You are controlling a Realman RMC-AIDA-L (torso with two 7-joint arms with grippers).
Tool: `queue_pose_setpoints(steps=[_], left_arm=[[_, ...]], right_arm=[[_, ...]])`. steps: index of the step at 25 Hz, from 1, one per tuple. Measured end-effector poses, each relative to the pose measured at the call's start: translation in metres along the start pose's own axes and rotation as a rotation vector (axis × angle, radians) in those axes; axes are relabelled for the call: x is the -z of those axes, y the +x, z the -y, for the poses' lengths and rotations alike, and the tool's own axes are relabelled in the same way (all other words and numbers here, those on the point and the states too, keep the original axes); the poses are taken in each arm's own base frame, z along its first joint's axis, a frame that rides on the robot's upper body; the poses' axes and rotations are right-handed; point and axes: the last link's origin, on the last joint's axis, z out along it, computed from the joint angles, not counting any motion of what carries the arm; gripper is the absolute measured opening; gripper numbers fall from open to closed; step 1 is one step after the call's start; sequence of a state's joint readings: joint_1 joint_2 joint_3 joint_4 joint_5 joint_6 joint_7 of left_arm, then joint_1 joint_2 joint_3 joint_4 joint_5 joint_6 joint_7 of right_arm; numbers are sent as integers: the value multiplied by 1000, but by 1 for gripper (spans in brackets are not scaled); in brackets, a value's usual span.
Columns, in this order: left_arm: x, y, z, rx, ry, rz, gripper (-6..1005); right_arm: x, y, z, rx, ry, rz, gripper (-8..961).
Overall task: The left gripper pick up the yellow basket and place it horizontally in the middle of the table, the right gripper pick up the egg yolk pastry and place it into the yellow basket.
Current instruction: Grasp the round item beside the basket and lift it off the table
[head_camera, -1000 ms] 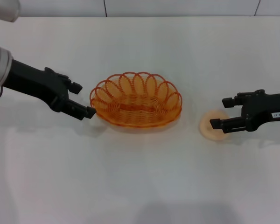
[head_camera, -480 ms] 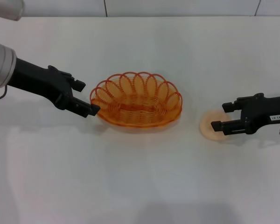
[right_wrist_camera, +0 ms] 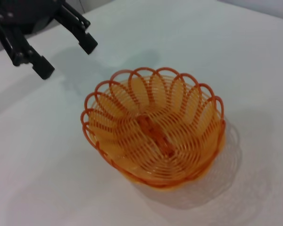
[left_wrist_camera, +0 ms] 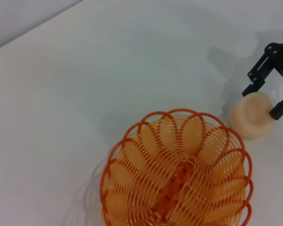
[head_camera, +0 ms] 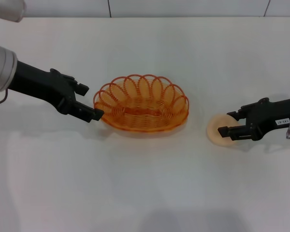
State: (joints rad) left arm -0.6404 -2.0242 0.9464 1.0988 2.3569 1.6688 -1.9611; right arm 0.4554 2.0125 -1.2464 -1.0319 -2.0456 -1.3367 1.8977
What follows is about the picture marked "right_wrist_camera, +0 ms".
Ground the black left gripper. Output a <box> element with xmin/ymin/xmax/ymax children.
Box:
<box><xmin>0</xmin><ymin>0</ymin><xmax>98</xmax><ymax>80</ymax></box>

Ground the orange woven plastic basket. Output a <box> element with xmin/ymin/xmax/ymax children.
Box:
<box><xmin>80</xmin><ymin>67</ymin><xmax>226</xmax><ymax>191</ymax></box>

